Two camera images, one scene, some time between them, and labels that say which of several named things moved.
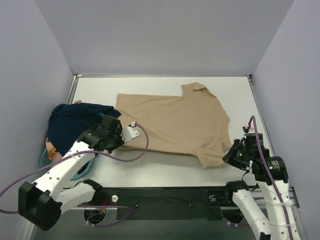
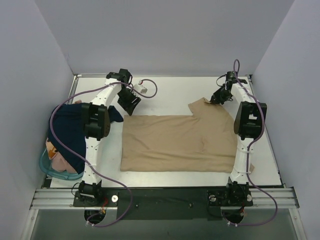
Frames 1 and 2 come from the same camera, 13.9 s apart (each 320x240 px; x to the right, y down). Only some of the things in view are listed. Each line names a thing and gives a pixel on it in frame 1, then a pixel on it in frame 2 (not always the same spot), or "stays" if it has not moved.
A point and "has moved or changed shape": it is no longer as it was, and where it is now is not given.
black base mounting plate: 167,203 stays
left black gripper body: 110,124 to 127,97
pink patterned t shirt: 53,154 stays
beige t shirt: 195,123 has moved or changed shape
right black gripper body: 232,153 to 219,94
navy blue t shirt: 66,121 stays
